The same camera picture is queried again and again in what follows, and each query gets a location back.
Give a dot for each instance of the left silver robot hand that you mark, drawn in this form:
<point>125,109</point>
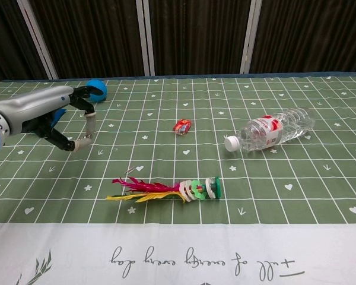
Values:
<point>32,108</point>

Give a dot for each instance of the blue snack packet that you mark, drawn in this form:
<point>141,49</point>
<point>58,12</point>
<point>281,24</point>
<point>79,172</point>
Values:
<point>59,114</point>

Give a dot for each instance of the blue ball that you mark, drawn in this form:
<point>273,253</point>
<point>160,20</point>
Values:
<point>100,89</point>

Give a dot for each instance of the dark fabric screen panel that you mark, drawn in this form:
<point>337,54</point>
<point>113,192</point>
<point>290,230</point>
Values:
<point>198,35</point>
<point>311,32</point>
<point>89,35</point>
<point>6,38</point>

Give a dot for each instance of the red candy wrapper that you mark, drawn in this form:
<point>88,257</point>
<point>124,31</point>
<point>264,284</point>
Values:
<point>182,127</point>

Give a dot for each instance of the colourful feather shuttlecock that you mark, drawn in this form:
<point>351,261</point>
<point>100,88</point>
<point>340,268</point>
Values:
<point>193,190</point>

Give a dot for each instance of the green grid tablecloth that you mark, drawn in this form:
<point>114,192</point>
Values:
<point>178,237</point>

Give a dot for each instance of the clear plastic water bottle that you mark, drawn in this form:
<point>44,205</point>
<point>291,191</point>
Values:
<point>273,130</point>

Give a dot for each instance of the white screen frame post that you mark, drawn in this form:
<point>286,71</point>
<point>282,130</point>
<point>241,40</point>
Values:
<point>38,41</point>
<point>146,38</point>
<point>250,35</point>

